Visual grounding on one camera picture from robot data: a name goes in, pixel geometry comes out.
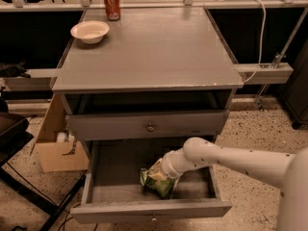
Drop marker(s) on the cardboard box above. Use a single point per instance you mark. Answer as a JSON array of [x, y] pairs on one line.
[[57, 149]]

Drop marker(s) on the white paper bowl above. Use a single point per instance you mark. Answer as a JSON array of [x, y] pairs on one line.
[[90, 32]]

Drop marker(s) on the metal railing frame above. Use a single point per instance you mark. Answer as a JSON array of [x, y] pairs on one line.
[[263, 72]]

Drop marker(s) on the green jalapeno chip bag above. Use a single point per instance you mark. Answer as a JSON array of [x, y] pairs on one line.
[[155, 180]]

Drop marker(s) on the closed grey top drawer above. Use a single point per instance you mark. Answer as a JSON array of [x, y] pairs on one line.
[[147, 125]]

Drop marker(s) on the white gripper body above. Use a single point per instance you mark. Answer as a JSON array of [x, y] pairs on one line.
[[167, 169]]

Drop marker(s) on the open grey middle drawer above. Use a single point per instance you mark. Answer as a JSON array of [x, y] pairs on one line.
[[113, 191]]

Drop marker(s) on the orange soda can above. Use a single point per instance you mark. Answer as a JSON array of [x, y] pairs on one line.
[[112, 9]]

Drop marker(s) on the grey drawer cabinet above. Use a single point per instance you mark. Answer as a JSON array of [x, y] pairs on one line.
[[154, 101]]

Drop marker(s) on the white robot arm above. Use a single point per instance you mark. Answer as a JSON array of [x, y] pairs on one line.
[[287, 172]]

